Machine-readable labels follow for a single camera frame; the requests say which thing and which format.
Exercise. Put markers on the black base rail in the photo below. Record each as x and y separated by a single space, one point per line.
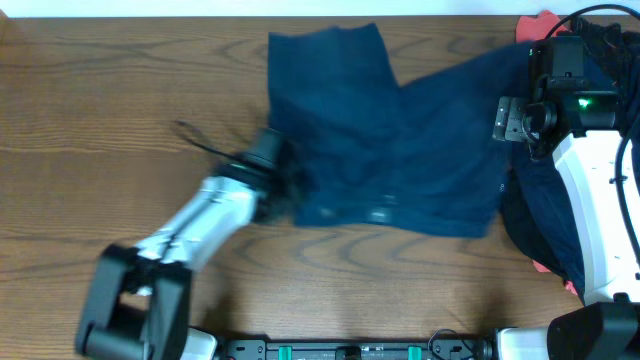
447 348

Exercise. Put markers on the red garment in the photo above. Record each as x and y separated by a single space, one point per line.
535 28

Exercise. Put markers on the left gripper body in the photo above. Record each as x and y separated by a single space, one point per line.
288 182

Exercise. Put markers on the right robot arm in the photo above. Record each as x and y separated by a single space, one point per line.
582 125

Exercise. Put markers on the dark blue denim shorts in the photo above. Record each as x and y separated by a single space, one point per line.
419 157

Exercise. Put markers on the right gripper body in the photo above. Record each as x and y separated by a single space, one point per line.
514 114

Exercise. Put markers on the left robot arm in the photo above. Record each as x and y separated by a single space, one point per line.
138 303

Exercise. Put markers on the black knit garment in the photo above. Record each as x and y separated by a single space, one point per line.
613 49

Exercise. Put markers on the dark blue garment in pile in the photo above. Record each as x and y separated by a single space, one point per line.
536 206

